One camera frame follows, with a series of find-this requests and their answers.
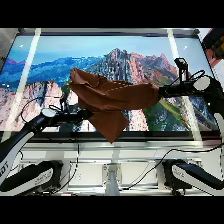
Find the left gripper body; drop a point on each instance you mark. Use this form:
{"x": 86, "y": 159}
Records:
{"x": 81, "y": 115}

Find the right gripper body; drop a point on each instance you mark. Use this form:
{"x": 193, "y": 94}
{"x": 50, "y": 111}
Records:
{"x": 166, "y": 91}

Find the brown garment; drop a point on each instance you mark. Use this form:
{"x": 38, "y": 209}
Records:
{"x": 110, "y": 96}

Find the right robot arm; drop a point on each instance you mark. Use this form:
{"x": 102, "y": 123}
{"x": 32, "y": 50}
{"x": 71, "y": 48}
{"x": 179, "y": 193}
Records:
{"x": 200, "y": 85}

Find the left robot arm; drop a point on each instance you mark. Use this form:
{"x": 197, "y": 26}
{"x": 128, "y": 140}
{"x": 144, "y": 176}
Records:
{"x": 15, "y": 141}

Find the heap of clothes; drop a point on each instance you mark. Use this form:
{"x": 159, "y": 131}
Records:
{"x": 215, "y": 41}

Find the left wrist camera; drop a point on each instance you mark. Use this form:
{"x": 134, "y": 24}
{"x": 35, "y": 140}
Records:
{"x": 64, "y": 98}

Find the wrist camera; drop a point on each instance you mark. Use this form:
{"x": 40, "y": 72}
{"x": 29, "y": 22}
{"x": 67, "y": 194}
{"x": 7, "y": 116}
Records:
{"x": 181, "y": 65}
{"x": 64, "y": 98}

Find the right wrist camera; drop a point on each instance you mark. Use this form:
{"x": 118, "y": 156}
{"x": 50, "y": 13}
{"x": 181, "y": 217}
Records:
{"x": 181, "y": 65}

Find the silver frame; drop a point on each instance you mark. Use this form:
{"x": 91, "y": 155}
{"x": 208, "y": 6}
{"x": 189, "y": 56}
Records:
{"x": 113, "y": 156}

